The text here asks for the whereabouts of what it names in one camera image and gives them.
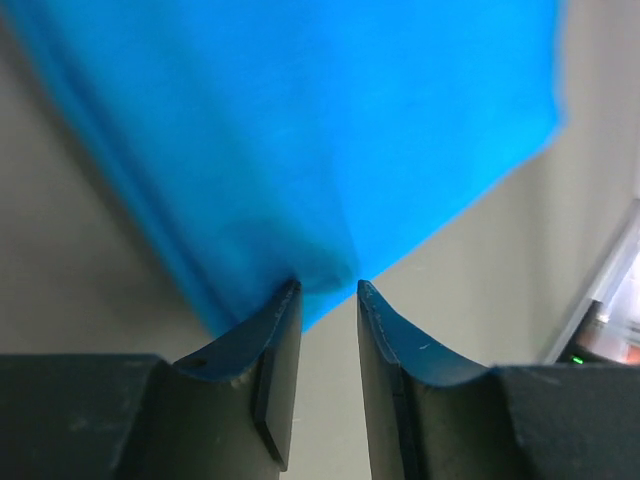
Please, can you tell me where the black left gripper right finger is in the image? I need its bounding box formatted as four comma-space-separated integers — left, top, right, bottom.
357, 281, 639, 479

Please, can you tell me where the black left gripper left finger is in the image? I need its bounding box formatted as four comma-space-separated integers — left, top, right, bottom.
1, 281, 302, 479

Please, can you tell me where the blue t shirt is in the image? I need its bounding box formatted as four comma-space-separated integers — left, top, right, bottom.
1, 1, 565, 334

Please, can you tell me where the aluminium front frame rail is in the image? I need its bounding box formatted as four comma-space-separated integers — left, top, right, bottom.
541, 199, 639, 364

